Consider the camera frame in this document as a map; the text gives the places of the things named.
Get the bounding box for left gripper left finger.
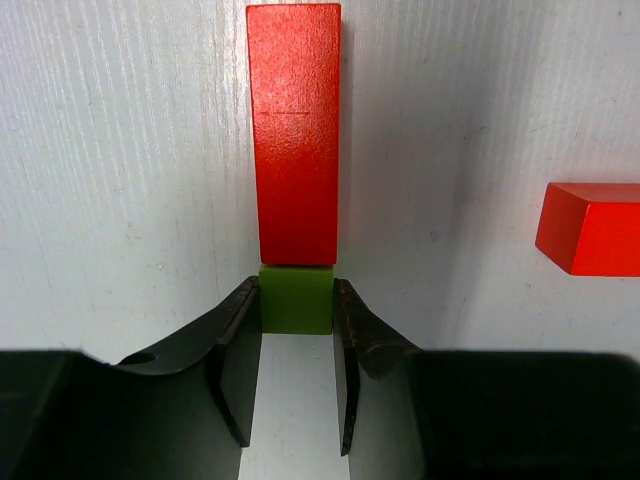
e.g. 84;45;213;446
116;276;262;479

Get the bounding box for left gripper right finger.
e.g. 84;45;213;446
332;279;426;479

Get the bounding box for green cube wood block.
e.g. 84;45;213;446
259;265;334;335

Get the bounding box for red arch wood block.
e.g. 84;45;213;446
246;3;342;266

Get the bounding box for red rectangular wood block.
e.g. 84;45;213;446
535;182;639;277

